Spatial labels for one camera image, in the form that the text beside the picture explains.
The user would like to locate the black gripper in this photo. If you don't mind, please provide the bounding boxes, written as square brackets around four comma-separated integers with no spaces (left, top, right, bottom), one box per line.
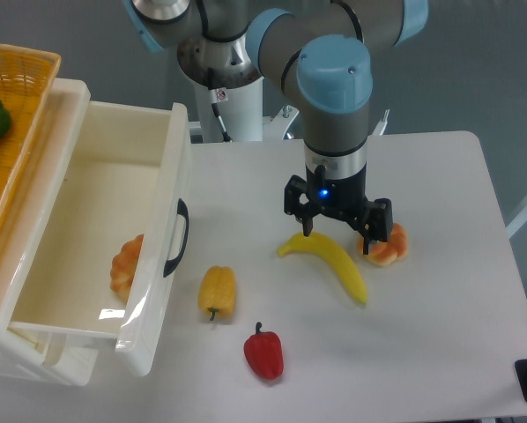
[284,167,393,255]

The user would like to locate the white top drawer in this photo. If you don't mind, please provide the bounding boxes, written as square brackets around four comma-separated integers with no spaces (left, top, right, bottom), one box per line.
[11,101,191,376]

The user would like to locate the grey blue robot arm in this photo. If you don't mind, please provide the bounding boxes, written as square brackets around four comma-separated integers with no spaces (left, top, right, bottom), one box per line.
[124,1,428,245]

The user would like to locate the orange bread roll in drawer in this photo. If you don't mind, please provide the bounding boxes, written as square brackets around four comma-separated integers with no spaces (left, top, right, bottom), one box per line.
[110,234,144,303]

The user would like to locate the white drawer cabinet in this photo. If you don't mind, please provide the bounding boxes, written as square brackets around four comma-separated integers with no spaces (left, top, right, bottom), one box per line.
[0,78,97,386]

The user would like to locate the yellow banana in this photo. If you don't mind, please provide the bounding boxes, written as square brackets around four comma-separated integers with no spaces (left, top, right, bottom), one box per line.
[277,232,368,305]

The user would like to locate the orange knotted bread roll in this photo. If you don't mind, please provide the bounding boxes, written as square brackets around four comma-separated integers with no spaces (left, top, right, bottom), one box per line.
[357,222,409,267]

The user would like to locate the yellow bell pepper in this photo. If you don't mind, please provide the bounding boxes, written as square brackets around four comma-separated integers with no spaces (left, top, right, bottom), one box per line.
[197,266,236,321]

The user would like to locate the red bell pepper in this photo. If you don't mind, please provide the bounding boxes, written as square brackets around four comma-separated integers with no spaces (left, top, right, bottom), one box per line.
[243,322,284,381]

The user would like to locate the orange woven basket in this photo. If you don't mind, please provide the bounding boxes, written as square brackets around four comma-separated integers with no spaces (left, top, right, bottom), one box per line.
[0,43,61,231]

